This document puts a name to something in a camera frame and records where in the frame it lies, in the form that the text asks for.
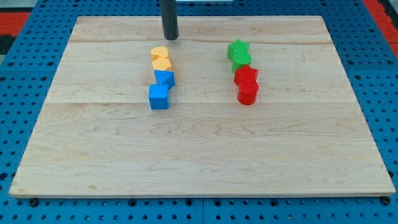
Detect blue cube block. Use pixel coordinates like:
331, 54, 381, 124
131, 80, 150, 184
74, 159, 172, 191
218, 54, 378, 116
149, 84, 169, 110

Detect blue triangle block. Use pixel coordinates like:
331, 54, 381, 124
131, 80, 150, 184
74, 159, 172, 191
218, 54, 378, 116
154, 70, 175, 90

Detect red cylinder block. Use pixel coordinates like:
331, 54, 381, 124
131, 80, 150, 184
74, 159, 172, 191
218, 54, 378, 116
237, 78, 259, 105

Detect red star block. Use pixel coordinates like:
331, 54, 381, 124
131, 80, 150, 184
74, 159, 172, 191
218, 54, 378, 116
234, 65, 259, 85

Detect yellow pentagon block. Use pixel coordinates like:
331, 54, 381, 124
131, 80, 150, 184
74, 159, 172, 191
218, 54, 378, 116
152, 57, 172, 71

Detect green cylinder block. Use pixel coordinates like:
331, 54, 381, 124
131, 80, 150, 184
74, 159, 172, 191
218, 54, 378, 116
232, 52, 252, 73

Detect yellow heart block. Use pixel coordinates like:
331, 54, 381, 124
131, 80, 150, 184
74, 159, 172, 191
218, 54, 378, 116
150, 46, 169, 61

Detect green star block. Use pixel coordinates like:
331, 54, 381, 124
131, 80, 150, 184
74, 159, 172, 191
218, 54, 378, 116
227, 39, 250, 60

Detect light wooden board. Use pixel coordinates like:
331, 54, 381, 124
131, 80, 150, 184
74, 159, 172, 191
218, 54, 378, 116
9, 16, 396, 198

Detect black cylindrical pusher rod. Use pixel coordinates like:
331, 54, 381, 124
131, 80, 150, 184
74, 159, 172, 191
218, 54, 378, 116
159, 0, 179, 40

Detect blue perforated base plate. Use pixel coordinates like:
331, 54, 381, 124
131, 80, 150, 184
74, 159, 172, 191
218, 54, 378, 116
1, 0, 397, 223

